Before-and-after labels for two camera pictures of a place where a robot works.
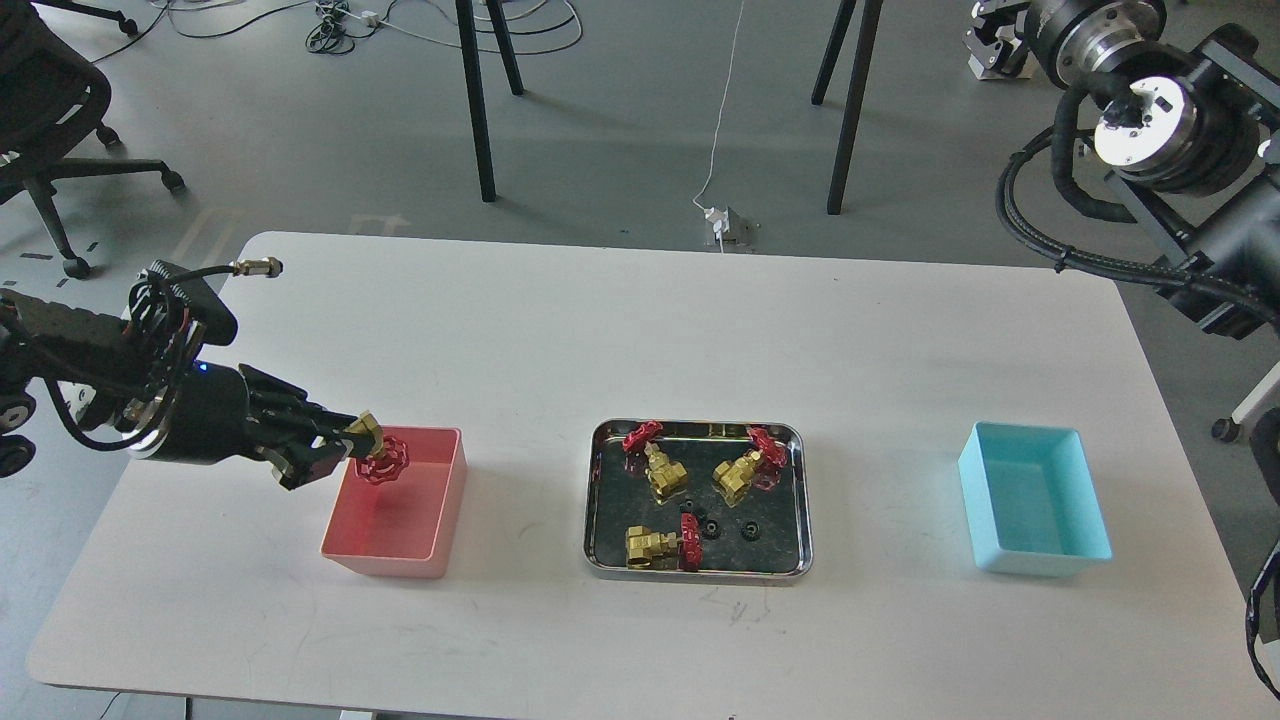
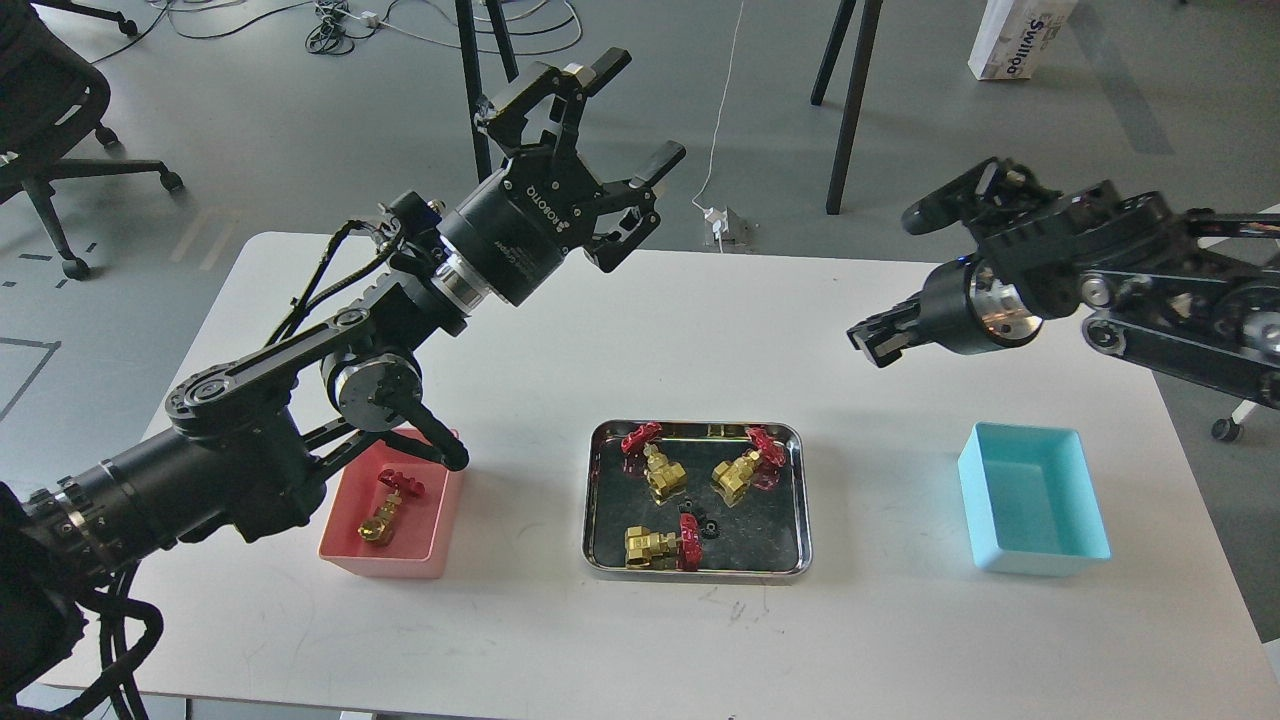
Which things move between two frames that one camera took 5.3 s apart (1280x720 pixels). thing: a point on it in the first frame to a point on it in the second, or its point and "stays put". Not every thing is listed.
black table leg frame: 468,30 stays put
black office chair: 50,100 stays put
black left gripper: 202,413 to 509,238
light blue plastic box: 1033,503 stays put
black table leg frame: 872,15 stays put
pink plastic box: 408,526 stays put
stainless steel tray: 698,500 stays put
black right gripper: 995,48 to 963,309
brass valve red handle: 390,455 to 371,529
